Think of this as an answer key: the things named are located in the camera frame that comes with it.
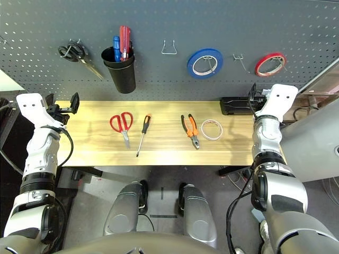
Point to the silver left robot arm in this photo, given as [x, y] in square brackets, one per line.
[39, 150]

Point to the silver robot leg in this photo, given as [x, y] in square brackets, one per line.
[121, 211]
[198, 217]

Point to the silver double peg hook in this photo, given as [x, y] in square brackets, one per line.
[241, 63]

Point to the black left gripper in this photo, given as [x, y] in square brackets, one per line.
[59, 111]

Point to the grey foot pedal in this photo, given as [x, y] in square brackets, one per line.
[256, 214]

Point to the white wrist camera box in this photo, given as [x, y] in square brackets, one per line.
[31, 105]
[278, 103]

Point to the red tape roll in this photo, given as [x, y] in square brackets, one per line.
[258, 66]

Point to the grey metal pegboard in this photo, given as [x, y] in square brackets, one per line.
[185, 21]

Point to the silver blue tape hook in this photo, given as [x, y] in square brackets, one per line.
[209, 63]

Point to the short black floor tape strip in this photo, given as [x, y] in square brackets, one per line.
[162, 193]

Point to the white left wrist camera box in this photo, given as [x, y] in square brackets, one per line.
[31, 105]

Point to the silver robot right leg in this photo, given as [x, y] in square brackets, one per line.
[198, 217]

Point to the silver red tape hook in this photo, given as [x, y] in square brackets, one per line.
[278, 59]

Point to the white sneaker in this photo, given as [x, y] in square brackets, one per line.
[263, 230]
[238, 250]

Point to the blue tape roll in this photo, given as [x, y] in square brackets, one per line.
[192, 62]

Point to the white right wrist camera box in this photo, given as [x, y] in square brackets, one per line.
[278, 103]

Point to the silver empty spare hook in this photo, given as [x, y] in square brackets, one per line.
[2, 40]

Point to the silver robot left leg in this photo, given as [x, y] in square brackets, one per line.
[121, 211]

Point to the black flat tool case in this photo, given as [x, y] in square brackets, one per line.
[233, 105]

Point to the large grey rounded housing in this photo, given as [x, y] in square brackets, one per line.
[312, 145]

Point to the black table support bracket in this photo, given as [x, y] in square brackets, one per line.
[87, 172]

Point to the black flight case cabinet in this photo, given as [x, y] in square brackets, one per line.
[5, 132]

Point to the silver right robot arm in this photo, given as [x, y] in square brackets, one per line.
[267, 137]

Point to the long black floor tape strip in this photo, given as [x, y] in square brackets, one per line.
[164, 216]

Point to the black cup holder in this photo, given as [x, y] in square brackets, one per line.
[121, 79]

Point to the silver black scissors hook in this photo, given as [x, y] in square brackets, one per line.
[74, 42]

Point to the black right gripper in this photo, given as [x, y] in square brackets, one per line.
[258, 101]

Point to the grey robot torso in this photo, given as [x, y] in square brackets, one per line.
[137, 246]

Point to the white tape roll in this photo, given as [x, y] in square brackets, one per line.
[212, 139]

